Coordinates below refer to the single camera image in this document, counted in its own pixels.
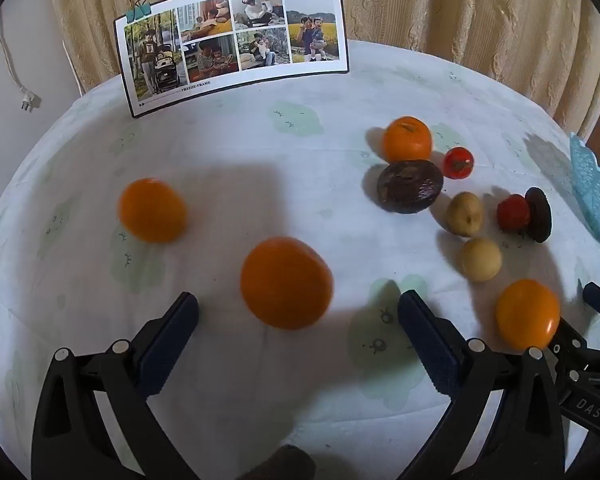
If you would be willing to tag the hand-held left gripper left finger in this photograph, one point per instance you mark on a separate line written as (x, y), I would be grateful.
(172, 340)

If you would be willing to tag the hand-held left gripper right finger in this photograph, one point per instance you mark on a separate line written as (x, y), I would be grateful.
(425, 335)

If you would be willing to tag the orange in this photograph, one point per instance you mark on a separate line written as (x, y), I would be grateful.
(152, 210)
(527, 314)
(286, 282)
(407, 139)

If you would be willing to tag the blue plastic lace basket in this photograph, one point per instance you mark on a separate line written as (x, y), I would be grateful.
(592, 195)

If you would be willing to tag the large dark avocado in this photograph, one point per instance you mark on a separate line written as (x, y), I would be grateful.
(410, 186)

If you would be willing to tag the small yellow fruit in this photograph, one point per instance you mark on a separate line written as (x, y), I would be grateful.
(480, 258)
(464, 214)

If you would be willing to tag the small dark avocado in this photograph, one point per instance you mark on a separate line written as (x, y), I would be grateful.
(539, 214)

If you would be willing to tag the red tomato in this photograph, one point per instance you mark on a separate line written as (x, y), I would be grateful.
(458, 162)
(512, 212)

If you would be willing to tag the photo collage board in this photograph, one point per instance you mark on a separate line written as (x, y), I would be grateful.
(230, 45)

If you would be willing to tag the teal binder clip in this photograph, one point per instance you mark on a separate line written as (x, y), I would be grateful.
(139, 9)

